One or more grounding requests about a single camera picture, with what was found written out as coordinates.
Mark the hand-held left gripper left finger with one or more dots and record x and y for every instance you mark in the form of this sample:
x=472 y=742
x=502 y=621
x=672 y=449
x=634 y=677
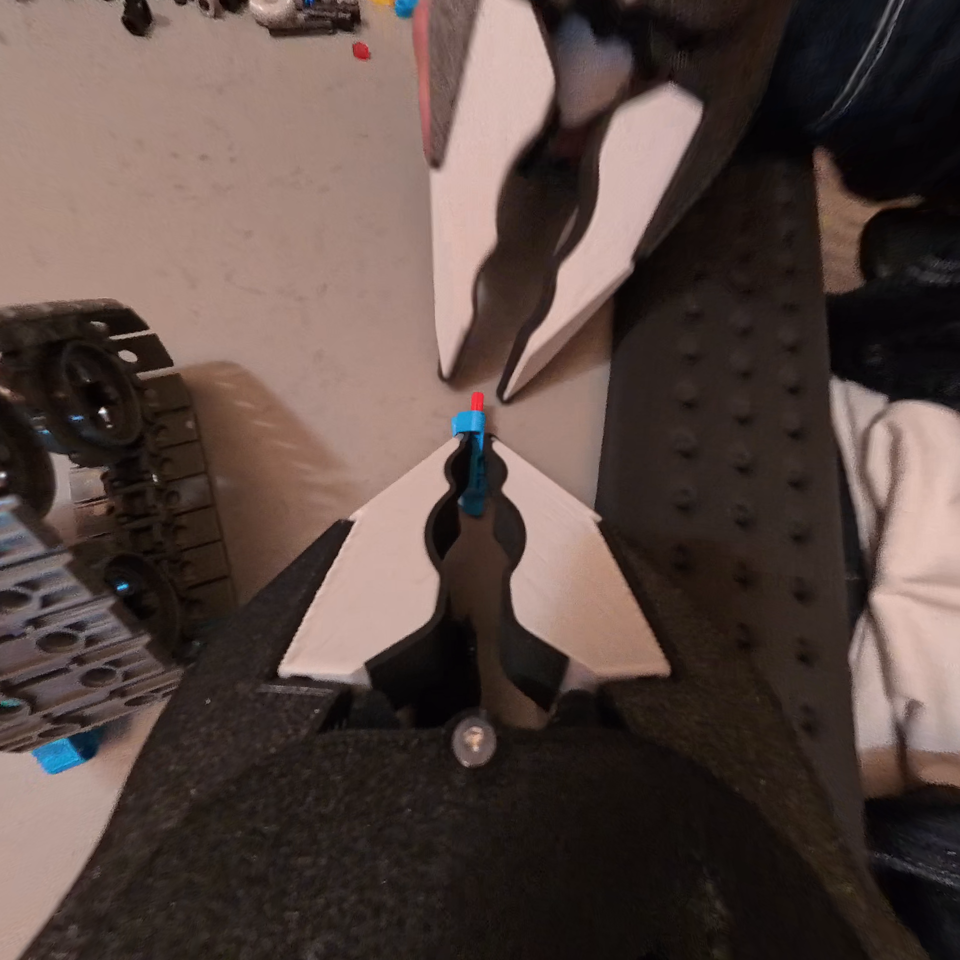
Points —
x=360 y=600

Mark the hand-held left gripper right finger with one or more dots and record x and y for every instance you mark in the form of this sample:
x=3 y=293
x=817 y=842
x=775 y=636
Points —
x=592 y=592

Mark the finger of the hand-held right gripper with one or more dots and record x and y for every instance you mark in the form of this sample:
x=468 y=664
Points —
x=480 y=187
x=615 y=225

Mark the small blue panel with pin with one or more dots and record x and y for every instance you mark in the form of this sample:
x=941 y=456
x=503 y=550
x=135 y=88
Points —
x=472 y=457

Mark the pile of small brick parts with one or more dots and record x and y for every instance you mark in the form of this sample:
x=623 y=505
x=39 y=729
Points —
x=262 y=11

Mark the blue grey tracked toy robot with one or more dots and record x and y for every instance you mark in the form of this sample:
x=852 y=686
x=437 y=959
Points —
x=82 y=525

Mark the person's right forearm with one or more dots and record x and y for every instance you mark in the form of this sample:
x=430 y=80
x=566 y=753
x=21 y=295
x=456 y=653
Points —
x=847 y=67

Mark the light grey desk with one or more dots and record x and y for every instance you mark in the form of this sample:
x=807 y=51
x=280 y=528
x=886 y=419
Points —
x=262 y=225

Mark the person's right hand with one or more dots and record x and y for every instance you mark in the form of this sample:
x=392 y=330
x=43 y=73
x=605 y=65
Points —
x=422 y=67

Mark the black dimpled mat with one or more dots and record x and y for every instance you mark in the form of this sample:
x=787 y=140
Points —
x=720 y=450

